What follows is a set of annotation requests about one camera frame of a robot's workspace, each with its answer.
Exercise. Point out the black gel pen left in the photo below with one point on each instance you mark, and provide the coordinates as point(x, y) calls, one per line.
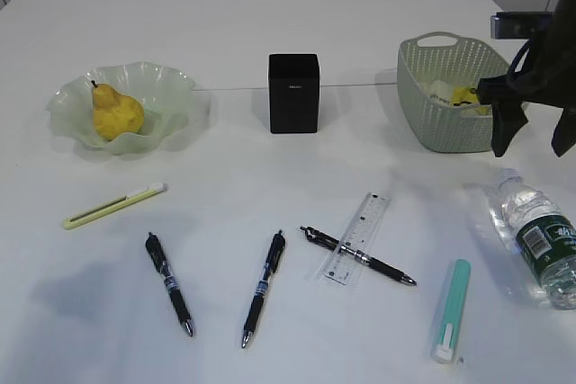
point(162, 266)

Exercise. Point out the yellow-green utility knife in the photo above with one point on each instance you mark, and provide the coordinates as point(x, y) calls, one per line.
point(110, 207)

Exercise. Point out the clear plastic water bottle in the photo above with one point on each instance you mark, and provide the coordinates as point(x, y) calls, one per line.
point(530, 224)

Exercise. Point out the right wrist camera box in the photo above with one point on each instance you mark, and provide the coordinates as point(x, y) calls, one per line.
point(518, 25)

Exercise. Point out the clear plastic ruler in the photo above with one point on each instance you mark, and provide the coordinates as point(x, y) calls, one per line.
point(359, 234)

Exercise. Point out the yellow white waste paper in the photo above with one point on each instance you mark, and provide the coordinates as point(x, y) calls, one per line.
point(453, 96)

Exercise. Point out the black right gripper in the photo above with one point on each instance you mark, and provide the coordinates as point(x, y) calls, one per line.
point(541, 72)

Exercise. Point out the black gel pen on ruler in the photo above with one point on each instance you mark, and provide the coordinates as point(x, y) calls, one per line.
point(322, 239)

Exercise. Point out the yellow pear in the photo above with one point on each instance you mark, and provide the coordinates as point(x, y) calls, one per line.
point(115, 113)

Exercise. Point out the pale green wavy glass plate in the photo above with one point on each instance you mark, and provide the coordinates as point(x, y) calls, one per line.
point(174, 114)

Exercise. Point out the green woven plastic basket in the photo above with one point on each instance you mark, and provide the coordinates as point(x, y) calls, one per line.
point(431, 68)

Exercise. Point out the blue black gel pen middle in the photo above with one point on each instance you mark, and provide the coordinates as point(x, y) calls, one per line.
point(272, 260)

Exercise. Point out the black square pen holder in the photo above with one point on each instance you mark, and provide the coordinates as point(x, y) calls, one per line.
point(294, 93)

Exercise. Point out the teal white utility knife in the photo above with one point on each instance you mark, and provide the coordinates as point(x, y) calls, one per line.
point(449, 329)

